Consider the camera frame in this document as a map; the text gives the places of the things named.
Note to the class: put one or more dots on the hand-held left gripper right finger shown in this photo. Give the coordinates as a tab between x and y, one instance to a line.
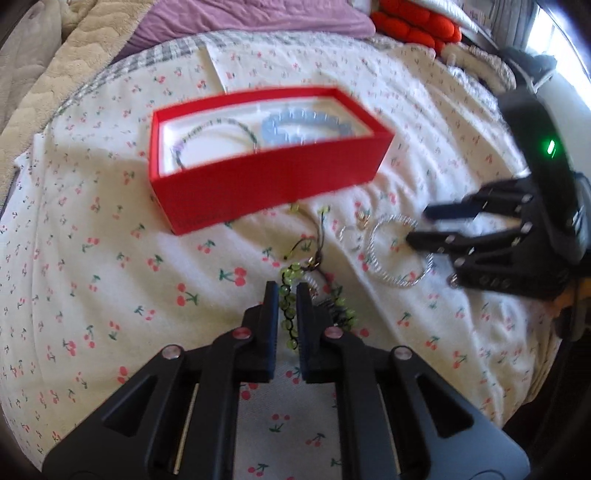
304	332

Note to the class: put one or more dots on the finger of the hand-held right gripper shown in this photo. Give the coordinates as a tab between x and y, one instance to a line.
429	241
450	211

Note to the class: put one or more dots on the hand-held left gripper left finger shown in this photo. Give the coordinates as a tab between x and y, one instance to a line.
270	332

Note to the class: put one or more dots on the small silver hoop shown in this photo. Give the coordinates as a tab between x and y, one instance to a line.
342	234

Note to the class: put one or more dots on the red cardboard box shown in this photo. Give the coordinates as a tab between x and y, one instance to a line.
277	184

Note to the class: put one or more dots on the dark cloth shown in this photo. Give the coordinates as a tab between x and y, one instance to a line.
526	64

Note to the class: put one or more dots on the white fuzzy cloth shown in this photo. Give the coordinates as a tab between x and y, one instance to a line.
485	62

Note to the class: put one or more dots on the cherry print bed sheet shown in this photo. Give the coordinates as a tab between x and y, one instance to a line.
115	277

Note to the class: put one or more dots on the orange red cushion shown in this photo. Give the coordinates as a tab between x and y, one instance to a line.
415	23

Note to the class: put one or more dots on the white cushion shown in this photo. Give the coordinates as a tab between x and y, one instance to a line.
452	11

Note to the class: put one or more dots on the purple pillow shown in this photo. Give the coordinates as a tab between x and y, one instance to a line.
231	18

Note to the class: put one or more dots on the grey checkered cloth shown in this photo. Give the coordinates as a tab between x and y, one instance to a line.
138	57

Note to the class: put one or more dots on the beige quilted blanket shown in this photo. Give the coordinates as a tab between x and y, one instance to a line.
69	69

